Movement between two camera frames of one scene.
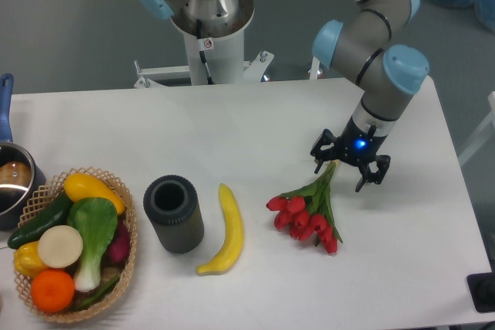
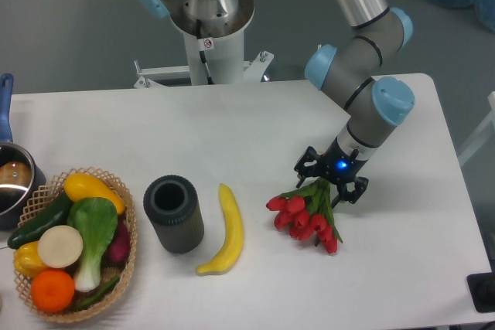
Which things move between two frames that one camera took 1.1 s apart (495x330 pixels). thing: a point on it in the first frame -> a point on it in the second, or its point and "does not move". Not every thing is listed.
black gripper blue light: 356,144 -> 337,166
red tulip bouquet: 308,211 does not move
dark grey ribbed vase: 172,202 does not move
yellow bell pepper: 26,259 does not move
